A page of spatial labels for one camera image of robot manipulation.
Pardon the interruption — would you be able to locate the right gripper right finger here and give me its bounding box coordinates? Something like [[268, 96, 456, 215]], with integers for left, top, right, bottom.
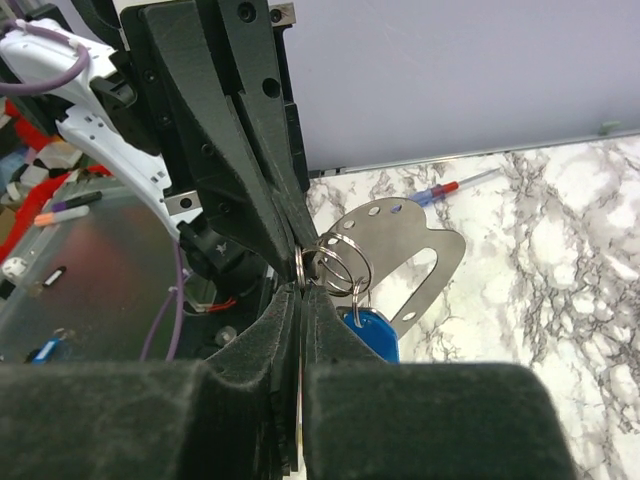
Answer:
[[302, 286, 577, 479]]

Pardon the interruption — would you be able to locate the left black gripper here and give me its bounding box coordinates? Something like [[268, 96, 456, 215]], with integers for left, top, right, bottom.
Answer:
[[117, 0, 319, 291]]

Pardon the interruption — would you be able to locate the blue red screwdriver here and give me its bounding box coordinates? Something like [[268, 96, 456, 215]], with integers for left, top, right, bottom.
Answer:
[[407, 168, 500, 207]]

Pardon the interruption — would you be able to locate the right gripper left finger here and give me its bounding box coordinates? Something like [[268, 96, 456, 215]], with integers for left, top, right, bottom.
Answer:
[[1, 284, 301, 479]]

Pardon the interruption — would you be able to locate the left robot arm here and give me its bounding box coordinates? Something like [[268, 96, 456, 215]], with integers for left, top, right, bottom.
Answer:
[[1, 1, 317, 283]]

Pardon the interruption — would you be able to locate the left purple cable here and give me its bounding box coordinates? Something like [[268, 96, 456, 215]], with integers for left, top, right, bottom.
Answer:
[[0, 19, 189, 364]]

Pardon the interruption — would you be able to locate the metal key organizer plate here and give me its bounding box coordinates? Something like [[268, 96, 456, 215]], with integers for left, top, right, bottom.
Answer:
[[294, 197, 466, 337]]

